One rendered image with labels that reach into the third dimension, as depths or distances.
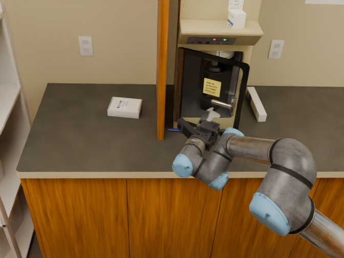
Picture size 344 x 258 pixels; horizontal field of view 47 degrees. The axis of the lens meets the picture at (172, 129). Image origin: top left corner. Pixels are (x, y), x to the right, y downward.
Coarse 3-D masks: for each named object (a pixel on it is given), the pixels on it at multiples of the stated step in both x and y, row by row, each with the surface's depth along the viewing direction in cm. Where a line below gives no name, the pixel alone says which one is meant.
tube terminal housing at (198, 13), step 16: (192, 0) 154; (208, 0) 154; (224, 0) 154; (256, 0) 155; (192, 16) 158; (208, 16) 158; (224, 16) 158; (256, 16) 159; (176, 48) 176; (192, 48) 167; (208, 48) 167; (224, 48) 167; (240, 48) 168; (176, 64) 175
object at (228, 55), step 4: (204, 52) 173; (208, 52) 172; (212, 52) 172; (216, 52) 171; (220, 52) 171; (224, 52) 172; (228, 52) 173; (232, 52) 176; (220, 56) 172; (224, 56) 172; (228, 56) 174; (232, 56) 176
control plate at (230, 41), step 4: (188, 40) 157; (192, 40) 157; (196, 40) 157; (200, 40) 157; (204, 40) 157; (208, 40) 157; (212, 40) 157; (216, 40) 157; (220, 40) 157; (224, 40) 157; (228, 40) 157; (232, 40) 157; (200, 44) 162; (204, 44) 162; (208, 44) 162; (212, 44) 162; (216, 44) 162; (220, 44) 162; (224, 44) 162; (228, 44) 162; (232, 44) 162
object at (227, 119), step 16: (192, 64) 167; (208, 64) 164; (224, 64) 161; (240, 64) 158; (192, 80) 172; (224, 80) 165; (240, 80) 162; (192, 96) 177; (208, 96) 173; (224, 96) 169; (240, 96) 166; (192, 112) 182; (224, 112) 174; (240, 112) 171; (224, 128) 180
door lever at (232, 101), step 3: (213, 99) 168; (231, 99) 168; (213, 102) 167; (216, 102) 167; (219, 102) 167; (222, 102) 167; (231, 102) 167; (234, 102) 169; (222, 105) 166; (225, 105) 166; (228, 105) 165; (231, 105) 166; (228, 108) 166
